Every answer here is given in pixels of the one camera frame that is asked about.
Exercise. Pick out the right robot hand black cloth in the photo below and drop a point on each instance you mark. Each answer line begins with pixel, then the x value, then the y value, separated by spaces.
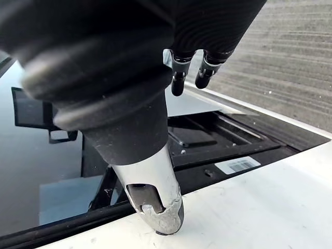
pixel 98 64

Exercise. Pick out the black glossy glass panel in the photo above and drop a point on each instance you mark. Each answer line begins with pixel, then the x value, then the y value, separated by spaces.
pixel 28 160

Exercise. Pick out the black recessed plastic panel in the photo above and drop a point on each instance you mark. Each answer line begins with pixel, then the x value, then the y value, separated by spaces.
pixel 233 140

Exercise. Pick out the black rubber seal strip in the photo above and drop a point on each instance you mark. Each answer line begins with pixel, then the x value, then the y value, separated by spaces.
pixel 64 224

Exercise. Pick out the white barcode label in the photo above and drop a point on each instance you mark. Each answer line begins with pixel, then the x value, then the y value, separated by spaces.
pixel 237 165

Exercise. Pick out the white appliance panel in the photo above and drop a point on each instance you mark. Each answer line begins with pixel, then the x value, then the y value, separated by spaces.
pixel 246 207

